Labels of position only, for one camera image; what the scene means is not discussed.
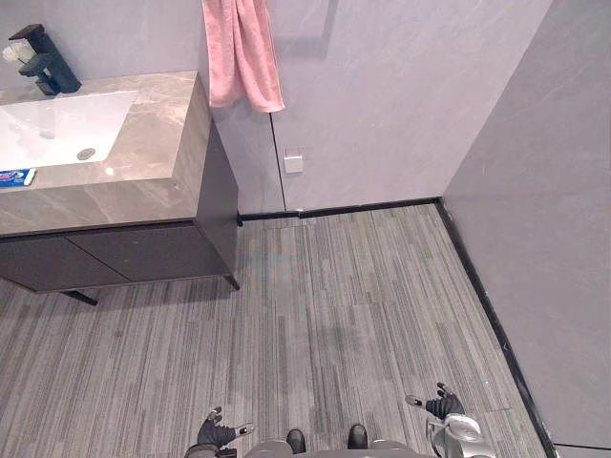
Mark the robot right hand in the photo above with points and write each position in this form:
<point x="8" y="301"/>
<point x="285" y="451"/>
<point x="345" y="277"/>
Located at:
<point x="444" y="405"/>

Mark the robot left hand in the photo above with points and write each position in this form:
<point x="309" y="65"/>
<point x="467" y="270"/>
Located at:
<point x="215" y="431"/>

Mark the blue toothpaste tube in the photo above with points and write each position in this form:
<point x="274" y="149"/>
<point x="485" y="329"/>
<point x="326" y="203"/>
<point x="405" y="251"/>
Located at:
<point x="14" y="177"/>

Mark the pink terry towel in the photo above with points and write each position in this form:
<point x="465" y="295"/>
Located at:
<point x="238" y="57"/>

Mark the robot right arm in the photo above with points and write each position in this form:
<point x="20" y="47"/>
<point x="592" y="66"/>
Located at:
<point x="458" y="434"/>

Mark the robot silver body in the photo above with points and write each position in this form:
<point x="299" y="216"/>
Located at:
<point x="272" y="449"/>

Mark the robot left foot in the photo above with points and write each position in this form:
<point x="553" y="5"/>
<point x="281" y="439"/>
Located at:
<point x="296" y="441"/>

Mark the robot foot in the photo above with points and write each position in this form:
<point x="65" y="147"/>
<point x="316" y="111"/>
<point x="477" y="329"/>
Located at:
<point x="296" y="441"/>
<point x="357" y="436"/>

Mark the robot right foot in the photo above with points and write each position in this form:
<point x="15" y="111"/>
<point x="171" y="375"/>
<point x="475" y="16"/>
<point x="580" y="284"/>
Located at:
<point x="357" y="436"/>

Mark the black baseboard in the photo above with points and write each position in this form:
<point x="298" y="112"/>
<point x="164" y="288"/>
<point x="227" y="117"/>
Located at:
<point x="334" y="210"/>
<point x="491" y="315"/>

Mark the marble-top dark vanity cabinet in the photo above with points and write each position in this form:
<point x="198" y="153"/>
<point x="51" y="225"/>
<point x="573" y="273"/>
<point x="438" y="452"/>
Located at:
<point x="143" y="253"/>

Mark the round metal sink drain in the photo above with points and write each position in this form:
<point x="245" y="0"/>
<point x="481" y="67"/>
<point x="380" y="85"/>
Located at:
<point x="86" y="153"/>

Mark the white sink basin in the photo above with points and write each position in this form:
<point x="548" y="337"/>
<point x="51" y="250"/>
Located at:
<point x="62" y="124"/>

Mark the black basin faucet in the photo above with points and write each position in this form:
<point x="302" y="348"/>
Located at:
<point x="59" y="71"/>

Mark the white artificial flower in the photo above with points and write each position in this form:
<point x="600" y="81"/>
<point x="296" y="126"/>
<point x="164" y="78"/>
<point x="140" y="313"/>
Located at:
<point x="16" y="50"/>

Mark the white wall outlet cover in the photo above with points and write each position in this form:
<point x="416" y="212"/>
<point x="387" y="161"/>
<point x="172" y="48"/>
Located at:
<point x="293" y="163"/>

